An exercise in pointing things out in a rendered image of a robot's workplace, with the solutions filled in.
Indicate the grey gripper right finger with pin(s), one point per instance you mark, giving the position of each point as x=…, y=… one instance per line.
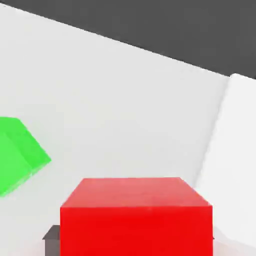
x=218, y=248

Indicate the small red cube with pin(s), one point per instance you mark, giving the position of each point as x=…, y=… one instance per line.
x=136, y=226

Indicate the small green cube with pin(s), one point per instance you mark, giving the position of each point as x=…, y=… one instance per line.
x=18, y=158

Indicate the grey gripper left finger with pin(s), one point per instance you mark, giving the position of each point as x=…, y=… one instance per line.
x=52, y=243

